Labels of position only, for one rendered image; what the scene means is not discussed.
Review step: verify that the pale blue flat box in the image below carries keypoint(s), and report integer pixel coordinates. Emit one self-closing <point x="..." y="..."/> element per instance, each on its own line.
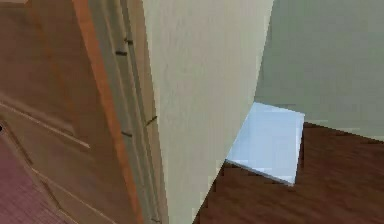
<point x="268" y="141"/>

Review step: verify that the brown wooden room door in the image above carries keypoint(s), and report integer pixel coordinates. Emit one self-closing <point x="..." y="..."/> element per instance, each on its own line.
<point x="53" y="100"/>

